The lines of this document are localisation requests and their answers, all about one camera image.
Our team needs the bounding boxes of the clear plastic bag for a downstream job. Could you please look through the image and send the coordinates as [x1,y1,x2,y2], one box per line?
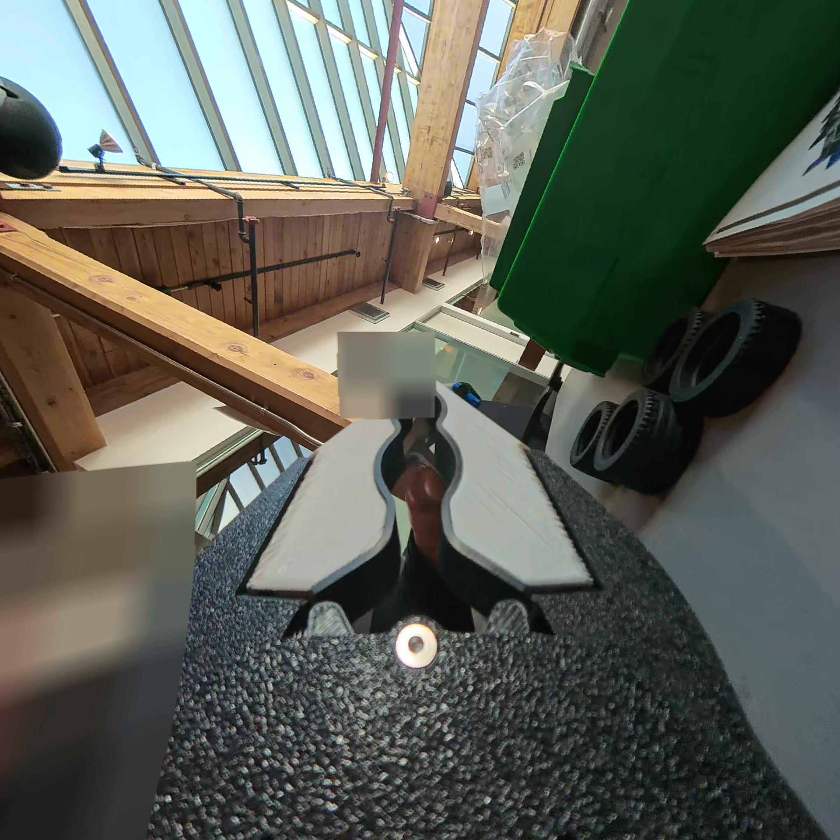
[474,29,580,225]

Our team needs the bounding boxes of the grey desk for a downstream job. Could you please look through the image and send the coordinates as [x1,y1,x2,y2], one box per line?
[551,256,840,834]

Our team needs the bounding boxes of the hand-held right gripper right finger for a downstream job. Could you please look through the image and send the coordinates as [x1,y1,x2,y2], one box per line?
[434,384,595,611]

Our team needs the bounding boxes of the black rounded object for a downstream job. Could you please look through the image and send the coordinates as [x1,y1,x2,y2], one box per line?
[0,75,64,181]

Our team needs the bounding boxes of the green storage bin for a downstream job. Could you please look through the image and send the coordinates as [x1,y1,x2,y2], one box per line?
[495,0,840,378]
[489,62,596,298]

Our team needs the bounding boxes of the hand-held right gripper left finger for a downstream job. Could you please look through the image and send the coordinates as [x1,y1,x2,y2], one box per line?
[244,418,403,598]

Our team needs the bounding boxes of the person's left hand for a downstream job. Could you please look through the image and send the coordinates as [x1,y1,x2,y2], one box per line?
[392,453,452,570]

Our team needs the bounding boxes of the open instruction booklet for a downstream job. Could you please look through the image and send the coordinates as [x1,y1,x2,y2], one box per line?
[703,88,840,259]

